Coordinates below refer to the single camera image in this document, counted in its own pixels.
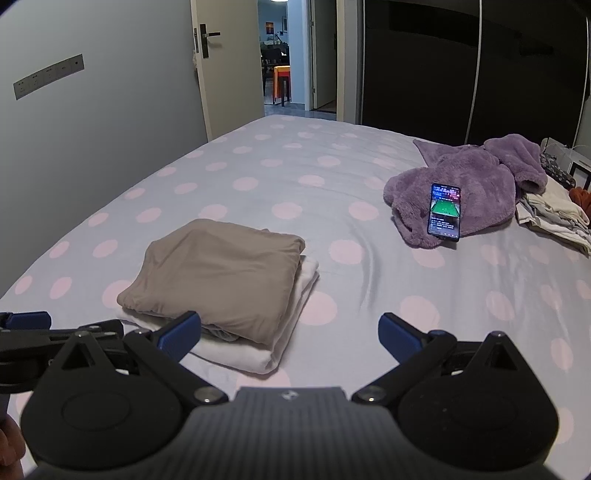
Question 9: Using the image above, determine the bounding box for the black wardrobe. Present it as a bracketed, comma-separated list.
[358, 0, 591, 148]

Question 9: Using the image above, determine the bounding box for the purple fleece garment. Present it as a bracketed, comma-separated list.
[384, 134, 548, 249]

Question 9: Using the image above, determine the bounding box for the taupe shirt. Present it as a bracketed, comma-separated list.
[116, 218, 307, 346]

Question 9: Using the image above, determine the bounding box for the dark patterned cloth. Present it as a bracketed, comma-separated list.
[539, 151, 578, 190]

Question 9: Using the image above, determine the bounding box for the cream door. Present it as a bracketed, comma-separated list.
[190, 0, 266, 141]

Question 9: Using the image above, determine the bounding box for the white folded cloth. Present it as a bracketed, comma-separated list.
[115, 256, 320, 374]

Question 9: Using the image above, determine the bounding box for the wall switch panel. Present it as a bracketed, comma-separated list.
[13, 54, 85, 100]

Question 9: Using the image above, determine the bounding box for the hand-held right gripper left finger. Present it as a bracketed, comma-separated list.
[28, 311, 230, 408]

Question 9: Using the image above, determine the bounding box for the person's left hand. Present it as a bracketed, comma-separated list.
[0, 413, 26, 478]

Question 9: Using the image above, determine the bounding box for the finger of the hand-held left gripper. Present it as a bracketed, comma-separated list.
[0, 311, 77, 395]

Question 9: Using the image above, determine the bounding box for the black door handle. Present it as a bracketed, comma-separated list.
[199, 24, 221, 58]

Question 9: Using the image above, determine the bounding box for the grey folded cloth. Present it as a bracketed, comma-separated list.
[201, 323, 241, 342]

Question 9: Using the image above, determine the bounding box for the hallway door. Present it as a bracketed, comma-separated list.
[310, 0, 340, 112]

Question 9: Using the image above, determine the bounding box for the stack of folded clothes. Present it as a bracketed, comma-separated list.
[515, 178, 591, 257]

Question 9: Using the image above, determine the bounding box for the orange stool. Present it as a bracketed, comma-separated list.
[272, 65, 293, 106]

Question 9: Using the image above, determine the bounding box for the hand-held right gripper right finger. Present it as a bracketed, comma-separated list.
[351, 312, 548, 407]

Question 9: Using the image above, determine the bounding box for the bedside table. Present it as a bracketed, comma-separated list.
[540, 137, 591, 191]

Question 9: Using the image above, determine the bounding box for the smartphone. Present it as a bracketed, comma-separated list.
[427, 182, 462, 241]

